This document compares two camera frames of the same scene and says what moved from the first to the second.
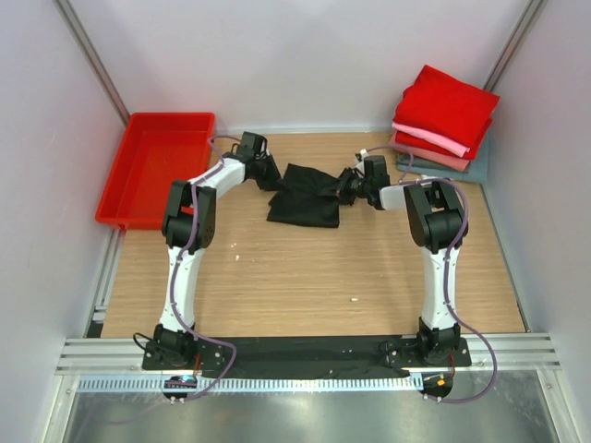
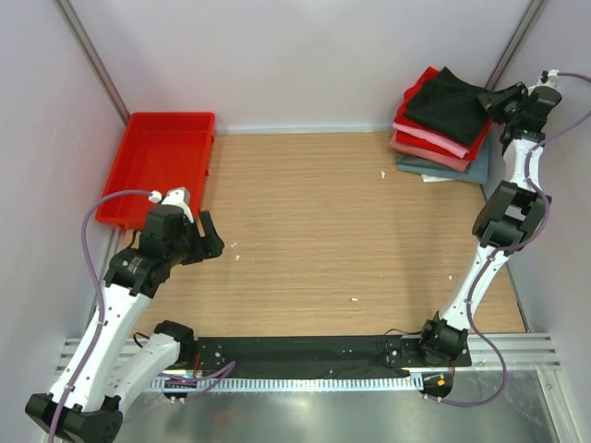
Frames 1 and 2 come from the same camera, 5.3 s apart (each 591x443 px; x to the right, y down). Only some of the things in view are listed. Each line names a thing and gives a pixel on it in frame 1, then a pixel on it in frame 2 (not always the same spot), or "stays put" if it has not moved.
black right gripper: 342,189 to 494,102
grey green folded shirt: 476,173 stays put
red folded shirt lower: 408,139 stays put
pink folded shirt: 430,139 stays put
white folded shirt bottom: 427,177 stays put
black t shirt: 308,197 to 449,106
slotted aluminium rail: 188,384 stays put
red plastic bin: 159,149 stays put
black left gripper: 273,182 to 209,246
